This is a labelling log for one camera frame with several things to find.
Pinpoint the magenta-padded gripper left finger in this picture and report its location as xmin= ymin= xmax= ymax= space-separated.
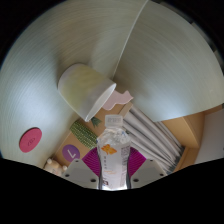
xmin=61 ymin=148 xmax=101 ymax=190

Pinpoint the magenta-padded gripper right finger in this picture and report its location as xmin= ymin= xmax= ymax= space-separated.
xmin=128 ymin=146 xmax=168 ymax=190

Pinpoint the clear plastic water bottle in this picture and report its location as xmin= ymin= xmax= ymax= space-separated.
xmin=96 ymin=114 xmax=132 ymax=192

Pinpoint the round purple number sign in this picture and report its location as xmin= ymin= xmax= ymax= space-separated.
xmin=61 ymin=143 xmax=81 ymax=163

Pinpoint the light grey curtain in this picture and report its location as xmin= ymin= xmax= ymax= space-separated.
xmin=123 ymin=105 xmax=186 ymax=173

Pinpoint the tall green cactus ornament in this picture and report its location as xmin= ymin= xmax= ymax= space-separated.
xmin=69 ymin=119 xmax=99 ymax=149

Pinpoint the small plant in white pot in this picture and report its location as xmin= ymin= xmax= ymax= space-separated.
xmin=90 ymin=116 xmax=103 ymax=128

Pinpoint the flat round red coaster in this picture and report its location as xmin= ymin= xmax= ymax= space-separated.
xmin=18 ymin=126 xmax=43 ymax=154

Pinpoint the white plastic cup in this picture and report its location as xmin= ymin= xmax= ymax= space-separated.
xmin=57 ymin=63 xmax=118 ymax=123

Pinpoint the grey-green desk partition panel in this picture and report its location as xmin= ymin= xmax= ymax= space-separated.
xmin=111 ymin=0 xmax=224 ymax=123

